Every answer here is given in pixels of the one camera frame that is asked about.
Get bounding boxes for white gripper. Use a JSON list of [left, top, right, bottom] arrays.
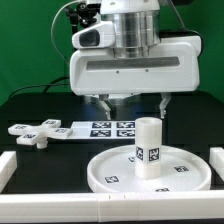
[[70, 36, 202, 120]]

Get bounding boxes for white round table top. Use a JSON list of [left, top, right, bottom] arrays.
[[87, 145, 211, 193]]

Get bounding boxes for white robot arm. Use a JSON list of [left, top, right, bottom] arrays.
[[70, 0, 202, 120]]

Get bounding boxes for white marker tag plate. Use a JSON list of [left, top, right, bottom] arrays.
[[69, 121, 135, 140]]

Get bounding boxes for white cross-shaped table base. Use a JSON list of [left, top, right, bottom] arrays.
[[8, 119, 73, 149]]

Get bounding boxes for black cables on table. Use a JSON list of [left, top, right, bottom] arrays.
[[7, 75, 73, 101]]

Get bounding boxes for grey camera cable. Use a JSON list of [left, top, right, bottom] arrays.
[[50, 0, 83, 68]]

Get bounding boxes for white U-shaped border frame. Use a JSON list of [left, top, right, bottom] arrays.
[[0, 151, 224, 223]]

